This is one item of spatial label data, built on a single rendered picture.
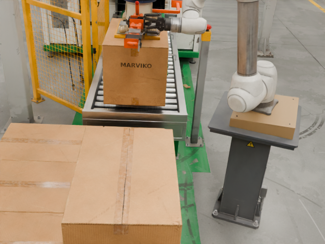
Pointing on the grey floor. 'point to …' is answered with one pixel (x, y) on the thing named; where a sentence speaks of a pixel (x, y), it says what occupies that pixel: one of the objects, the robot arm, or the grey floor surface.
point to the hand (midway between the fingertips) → (137, 22)
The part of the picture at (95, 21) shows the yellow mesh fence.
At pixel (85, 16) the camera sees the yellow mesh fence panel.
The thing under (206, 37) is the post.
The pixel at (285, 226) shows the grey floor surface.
